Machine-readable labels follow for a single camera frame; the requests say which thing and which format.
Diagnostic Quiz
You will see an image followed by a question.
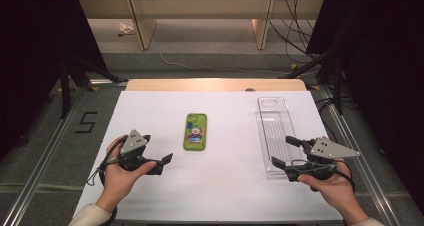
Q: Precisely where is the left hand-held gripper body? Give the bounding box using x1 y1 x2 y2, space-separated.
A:
118 129 152 172

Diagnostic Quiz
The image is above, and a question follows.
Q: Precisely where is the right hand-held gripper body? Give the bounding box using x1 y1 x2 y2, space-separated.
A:
288 136 362 192

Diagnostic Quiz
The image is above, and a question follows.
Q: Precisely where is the clear plastic tray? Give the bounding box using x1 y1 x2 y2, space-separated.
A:
255 96 306 174

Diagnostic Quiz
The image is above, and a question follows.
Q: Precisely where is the green snack packet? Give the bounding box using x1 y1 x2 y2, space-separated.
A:
182 112 208 152

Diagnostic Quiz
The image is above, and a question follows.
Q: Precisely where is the person's right hand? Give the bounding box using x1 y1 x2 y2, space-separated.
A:
297 161 368 218

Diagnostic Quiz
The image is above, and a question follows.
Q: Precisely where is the person's left hand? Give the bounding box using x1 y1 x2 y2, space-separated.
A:
96 134 157 214

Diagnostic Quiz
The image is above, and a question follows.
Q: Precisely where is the white sheet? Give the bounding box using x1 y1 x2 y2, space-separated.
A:
73 90 344 222

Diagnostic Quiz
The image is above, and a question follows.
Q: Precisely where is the black tripod stand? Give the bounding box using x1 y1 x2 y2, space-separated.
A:
59 55 128 119
286 49 345 116

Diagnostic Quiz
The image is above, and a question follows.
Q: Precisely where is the black curtain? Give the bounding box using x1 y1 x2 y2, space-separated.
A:
305 0 424 215
0 0 108 160

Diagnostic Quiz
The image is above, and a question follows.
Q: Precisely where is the crumpled paper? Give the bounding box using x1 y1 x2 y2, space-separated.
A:
117 22 135 37

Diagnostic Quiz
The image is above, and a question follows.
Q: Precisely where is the beige wooden shelf unit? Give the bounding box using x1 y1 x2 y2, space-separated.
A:
76 0 326 51

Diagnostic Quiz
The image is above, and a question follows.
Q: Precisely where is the thin black floor cable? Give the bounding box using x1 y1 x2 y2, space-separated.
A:
314 95 360 154

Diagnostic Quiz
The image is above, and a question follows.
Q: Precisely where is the aluminium floor rail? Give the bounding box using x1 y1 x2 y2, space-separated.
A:
318 85 401 226
1 85 88 226

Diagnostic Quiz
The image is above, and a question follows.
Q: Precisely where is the short aluminium rail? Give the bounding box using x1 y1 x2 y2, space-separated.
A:
87 78 128 87

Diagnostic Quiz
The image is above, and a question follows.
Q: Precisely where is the bundle of black cables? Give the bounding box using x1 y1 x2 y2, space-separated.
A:
268 0 322 65

